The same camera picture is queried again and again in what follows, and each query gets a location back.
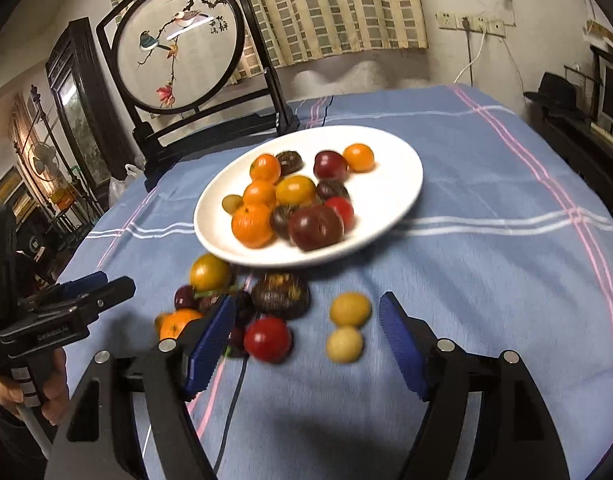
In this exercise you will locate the white double wall socket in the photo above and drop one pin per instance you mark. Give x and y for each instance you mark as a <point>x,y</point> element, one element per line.
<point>481,25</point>

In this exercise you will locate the small yellow-green fruit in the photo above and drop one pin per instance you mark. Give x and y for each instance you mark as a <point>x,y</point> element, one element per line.
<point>232,203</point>

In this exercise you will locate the dark red cherry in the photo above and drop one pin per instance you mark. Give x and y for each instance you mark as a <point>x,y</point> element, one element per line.
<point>236,338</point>
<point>185,297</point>

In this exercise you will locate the round embroidered table screen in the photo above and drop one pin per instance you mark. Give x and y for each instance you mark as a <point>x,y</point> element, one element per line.
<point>176,45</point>

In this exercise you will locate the small dark red plum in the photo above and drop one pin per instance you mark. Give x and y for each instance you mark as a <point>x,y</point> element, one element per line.
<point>330,165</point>

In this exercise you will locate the small smooth orange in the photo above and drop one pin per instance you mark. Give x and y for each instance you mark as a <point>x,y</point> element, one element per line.
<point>359,157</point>

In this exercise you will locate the yellowish smooth orange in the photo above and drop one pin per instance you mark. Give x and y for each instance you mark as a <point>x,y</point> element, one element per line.
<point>210,272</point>

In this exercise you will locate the black light stand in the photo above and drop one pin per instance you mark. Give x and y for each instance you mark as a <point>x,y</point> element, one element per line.
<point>34,92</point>

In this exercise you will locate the orange box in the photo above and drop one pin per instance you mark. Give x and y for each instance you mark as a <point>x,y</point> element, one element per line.
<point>62,198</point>

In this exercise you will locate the checked beige curtain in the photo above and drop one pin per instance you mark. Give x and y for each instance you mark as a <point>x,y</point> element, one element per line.
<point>336,5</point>

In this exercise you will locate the standing fan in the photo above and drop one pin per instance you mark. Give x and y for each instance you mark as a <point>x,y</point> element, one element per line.
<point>42,160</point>

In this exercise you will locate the large orange mandarin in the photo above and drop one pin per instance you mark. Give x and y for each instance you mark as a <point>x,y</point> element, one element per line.
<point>252,226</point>

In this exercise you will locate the black hat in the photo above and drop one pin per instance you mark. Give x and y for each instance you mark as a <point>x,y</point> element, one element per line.
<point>554,91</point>

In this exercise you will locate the red tomato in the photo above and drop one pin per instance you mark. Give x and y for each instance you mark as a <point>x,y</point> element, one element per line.
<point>341,210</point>
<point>267,340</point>

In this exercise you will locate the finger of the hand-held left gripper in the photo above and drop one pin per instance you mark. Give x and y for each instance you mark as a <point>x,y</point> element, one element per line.
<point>84,282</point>
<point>111,292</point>

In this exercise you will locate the dark wooden desk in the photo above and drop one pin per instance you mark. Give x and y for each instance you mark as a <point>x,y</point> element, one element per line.
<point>576,155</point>

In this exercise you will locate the dark framed mirror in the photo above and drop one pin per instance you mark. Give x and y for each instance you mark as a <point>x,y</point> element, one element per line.
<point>79,110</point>

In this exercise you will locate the small yellow fruit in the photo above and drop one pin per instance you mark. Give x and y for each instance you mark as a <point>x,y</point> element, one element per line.
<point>344,344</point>
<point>350,308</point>

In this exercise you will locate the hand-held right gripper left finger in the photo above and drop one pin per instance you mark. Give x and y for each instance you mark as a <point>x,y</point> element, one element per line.
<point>206,350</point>

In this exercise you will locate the person's left forearm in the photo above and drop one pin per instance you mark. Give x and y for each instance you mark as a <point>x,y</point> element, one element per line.
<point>6,442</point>

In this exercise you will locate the large dark red plum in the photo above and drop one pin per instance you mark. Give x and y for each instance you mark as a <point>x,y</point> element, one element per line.
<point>316,227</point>

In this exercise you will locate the white oval plate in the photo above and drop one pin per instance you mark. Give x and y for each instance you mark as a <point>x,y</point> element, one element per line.
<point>386,185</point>

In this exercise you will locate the white plastic bag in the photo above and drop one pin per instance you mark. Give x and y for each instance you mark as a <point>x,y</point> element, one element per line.
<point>122,185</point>

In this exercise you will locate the person's left hand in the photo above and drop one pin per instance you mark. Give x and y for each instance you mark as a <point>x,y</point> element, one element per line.
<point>54,385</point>

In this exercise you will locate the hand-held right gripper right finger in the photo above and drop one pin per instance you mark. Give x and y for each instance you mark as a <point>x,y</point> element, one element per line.
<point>401,345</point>

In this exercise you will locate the blue striped tablecloth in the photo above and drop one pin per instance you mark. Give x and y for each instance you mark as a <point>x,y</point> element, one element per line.
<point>461,285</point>

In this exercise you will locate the dark brown water chestnut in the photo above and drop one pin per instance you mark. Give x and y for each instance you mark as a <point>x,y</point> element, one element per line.
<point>280,295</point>
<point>332,190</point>
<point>281,221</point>
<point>289,161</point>
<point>244,307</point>

